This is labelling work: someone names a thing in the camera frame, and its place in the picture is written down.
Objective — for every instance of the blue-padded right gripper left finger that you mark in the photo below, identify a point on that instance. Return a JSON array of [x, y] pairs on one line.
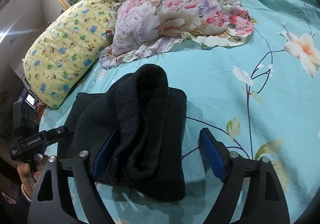
[[102, 152]]

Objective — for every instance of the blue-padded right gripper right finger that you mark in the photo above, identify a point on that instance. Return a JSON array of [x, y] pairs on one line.
[[216, 154]]

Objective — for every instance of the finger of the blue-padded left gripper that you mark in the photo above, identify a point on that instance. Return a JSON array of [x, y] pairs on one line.
[[53, 135]]

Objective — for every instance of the black fleece pants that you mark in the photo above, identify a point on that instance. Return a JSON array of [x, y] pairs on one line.
[[150, 119]]

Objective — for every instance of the person's left hand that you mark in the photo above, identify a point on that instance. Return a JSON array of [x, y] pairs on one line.
[[29, 181]]

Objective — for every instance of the light blue floral bedsheet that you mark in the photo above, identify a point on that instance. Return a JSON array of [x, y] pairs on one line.
[[260, 99]]

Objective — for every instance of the yellow cartoon print pillow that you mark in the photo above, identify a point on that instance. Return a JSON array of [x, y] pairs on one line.
[[63, 53]]

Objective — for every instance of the pink purple floral pillow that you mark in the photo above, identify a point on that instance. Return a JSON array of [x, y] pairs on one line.
[[143, 28]]

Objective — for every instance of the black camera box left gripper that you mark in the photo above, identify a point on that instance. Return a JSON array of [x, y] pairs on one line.
[[24, 121]]

